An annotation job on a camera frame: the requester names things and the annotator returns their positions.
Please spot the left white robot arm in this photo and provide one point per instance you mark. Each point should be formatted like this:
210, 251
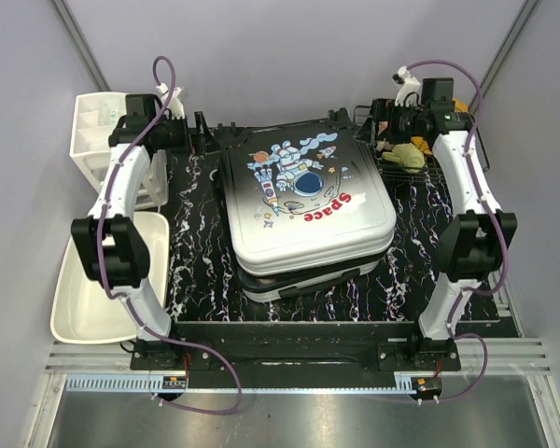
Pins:
111, 249

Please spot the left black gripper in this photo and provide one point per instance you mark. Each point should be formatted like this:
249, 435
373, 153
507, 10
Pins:
201, 143

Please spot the green ceramic mug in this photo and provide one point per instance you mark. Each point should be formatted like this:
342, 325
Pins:
407, 156

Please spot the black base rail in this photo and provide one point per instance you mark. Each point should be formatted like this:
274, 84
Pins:
381, 346

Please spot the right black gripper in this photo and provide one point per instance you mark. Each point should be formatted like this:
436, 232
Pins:
383, 109

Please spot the pink plastic cup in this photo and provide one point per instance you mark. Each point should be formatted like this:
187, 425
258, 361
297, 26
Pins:
381, 141

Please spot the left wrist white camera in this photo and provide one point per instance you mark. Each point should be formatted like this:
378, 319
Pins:
173, 100

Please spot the black white space suitcase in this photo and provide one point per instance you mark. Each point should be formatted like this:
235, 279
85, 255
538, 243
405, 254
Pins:
305, 207

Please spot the yellow round plate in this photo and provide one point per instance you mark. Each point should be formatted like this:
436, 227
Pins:
460, 113

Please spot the white plastic basin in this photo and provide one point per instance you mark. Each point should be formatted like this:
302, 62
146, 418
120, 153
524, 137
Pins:
81, 311

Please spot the white drawer organizer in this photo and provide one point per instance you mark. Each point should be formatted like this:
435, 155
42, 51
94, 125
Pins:
95, 118

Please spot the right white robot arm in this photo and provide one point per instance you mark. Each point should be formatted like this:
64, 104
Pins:
476, 241

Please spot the black wire dish rack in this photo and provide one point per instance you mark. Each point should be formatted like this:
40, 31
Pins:
454, 147

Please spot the wrist white camera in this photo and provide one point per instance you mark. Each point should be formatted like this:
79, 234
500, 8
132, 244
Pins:
409, 87
173, 100

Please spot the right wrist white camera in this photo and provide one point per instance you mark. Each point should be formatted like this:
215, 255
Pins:
409, 87

